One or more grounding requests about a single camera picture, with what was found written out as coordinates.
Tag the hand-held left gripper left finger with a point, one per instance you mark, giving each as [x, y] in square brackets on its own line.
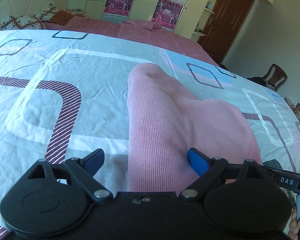
[95, 160]

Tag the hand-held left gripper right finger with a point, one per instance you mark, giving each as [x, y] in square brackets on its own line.
[198, 161]

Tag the pink knit garment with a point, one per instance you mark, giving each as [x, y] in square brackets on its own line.
[170, 120]

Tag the person's right hand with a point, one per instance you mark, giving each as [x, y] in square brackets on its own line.
[293, 226]

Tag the wooden side table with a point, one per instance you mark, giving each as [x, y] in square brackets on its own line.
[298, 120]

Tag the small dark bottles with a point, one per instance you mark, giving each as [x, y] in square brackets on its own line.
[297, 107]

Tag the patterned white bed sheet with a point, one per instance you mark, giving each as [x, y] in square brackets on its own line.
[65, 80]

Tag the dark cloth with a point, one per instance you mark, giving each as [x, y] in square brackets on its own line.
[257, 80]

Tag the wooden chair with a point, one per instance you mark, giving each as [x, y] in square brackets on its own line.
[277, 76]

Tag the pink bed sheet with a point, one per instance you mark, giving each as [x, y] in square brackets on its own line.
[152, 40]

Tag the brown wooden door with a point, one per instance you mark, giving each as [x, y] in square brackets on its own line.
[226, 22]

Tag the crumpled pink cloth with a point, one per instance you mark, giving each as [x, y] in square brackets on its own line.
[150, 26]

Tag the orange striped pillow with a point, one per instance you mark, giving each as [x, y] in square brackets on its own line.
[61, 17]

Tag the cream corner shelf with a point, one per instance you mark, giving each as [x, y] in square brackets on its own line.
[210, 10]

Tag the patterned pillow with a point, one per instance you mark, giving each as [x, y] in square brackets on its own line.
[46, 12]

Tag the heart print pillow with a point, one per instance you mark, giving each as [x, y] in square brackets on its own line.
[22, 22]

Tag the teal shelf bottle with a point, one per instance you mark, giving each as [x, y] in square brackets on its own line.
[209, 5]

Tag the cream wardrobe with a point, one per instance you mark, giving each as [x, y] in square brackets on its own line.
[145, 2]

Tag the white bed headboard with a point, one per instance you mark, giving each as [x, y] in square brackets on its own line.
[12, 2]

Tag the wall poster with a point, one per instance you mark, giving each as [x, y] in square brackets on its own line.
[118, 1]
[168, 11]

